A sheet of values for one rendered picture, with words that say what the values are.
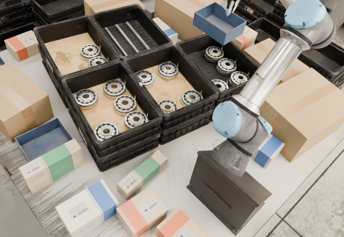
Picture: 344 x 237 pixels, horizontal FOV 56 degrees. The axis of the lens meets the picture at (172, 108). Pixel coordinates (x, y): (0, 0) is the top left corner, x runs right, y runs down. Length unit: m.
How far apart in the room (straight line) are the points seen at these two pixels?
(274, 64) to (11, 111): 1.07
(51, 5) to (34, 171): 1.67
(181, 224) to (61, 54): 1.04
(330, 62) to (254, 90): 1.65
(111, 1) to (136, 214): 1.32
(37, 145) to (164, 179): 0.60
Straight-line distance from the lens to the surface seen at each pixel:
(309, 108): 1.66
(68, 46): 1.84
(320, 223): 2.45
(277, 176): 1.61
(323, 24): 1.17
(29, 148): 1.59
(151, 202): 1.33
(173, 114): 1.38
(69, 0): 2.84
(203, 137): 1.61
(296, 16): 1.15
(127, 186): 1.37
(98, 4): 2.10
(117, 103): 1.49
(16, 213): 2.25
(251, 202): 1.18
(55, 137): 1.60
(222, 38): 1.52
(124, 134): 1.30
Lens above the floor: 1.99
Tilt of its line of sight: 49 degrees down
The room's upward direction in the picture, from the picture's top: 10 degrees clockwise
